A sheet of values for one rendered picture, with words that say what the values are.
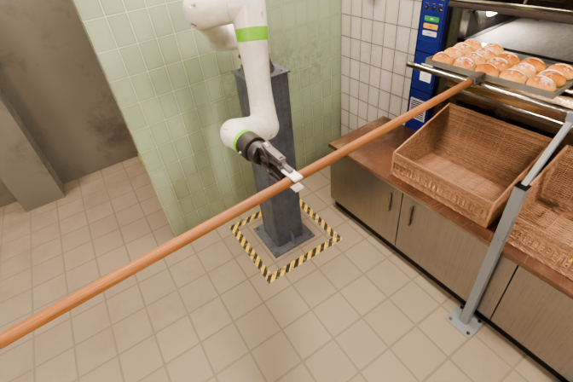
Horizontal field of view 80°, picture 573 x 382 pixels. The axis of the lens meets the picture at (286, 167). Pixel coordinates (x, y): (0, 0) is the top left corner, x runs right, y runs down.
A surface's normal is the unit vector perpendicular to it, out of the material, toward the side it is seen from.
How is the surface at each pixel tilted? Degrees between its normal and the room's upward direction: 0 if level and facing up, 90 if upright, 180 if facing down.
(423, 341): 0
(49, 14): 90
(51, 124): 90
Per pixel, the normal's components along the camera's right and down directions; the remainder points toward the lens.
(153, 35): 0.58, 0.45
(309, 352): -0.09, -0.79
